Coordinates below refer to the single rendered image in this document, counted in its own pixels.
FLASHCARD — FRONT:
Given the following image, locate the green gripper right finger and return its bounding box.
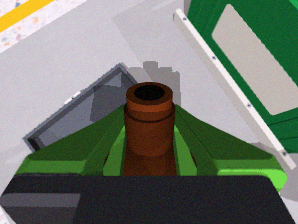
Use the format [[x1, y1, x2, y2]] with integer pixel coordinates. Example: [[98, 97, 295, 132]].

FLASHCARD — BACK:
[[173, 104, 287, 193]]

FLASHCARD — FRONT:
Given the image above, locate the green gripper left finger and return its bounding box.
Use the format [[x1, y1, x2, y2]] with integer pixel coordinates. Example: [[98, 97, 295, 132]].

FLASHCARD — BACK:
[[13, 104, 127, 177]]

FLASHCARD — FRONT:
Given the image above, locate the brown bottle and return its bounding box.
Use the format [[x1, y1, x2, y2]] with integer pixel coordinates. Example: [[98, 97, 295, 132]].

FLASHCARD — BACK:
[[123, 82, 177, 176]]

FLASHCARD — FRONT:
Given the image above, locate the green plastic crate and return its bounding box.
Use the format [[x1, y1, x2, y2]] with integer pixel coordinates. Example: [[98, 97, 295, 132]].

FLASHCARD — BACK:
[[187, 0, 298, 153]]

